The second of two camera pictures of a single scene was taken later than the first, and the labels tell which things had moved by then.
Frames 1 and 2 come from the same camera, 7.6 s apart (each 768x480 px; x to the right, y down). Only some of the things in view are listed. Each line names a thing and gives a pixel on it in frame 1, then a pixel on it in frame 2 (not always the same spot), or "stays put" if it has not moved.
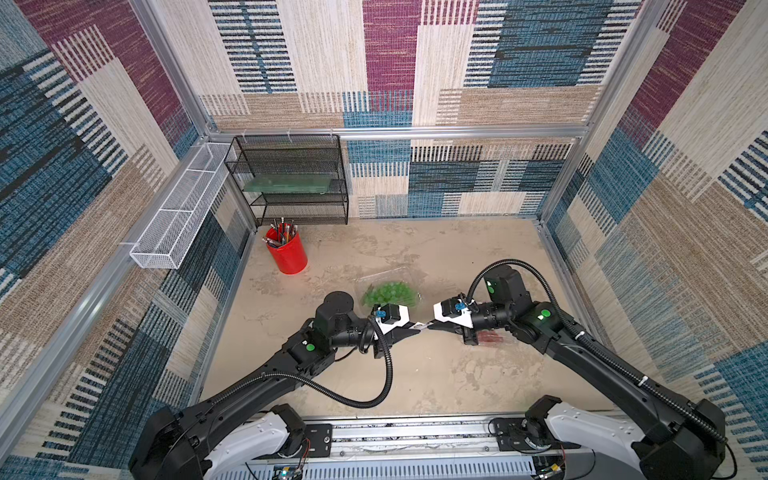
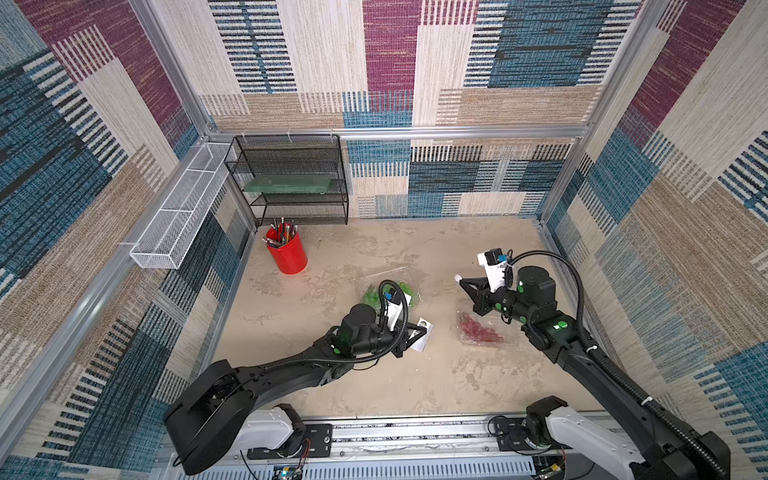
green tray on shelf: x=287 y=183 stays put
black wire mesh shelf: x=290 y=176 stays put
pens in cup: x=285 y=233 stays put
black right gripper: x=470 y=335 → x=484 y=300
